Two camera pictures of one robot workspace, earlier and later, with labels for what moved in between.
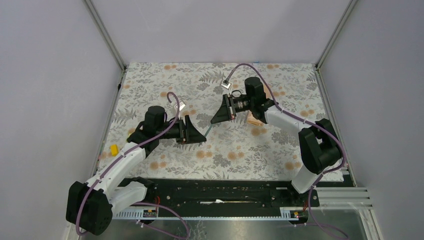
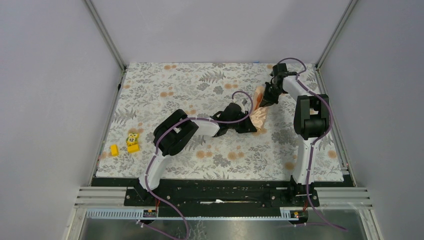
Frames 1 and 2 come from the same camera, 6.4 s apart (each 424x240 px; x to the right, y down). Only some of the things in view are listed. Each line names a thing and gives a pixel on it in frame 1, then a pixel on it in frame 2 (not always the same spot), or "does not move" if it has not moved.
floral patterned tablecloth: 238,149 does not move
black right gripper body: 239,104 to 271,94
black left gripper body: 179,131 to 241,126
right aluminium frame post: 348,9 does not move
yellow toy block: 114,149 does not move
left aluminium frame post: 99,29 does not move
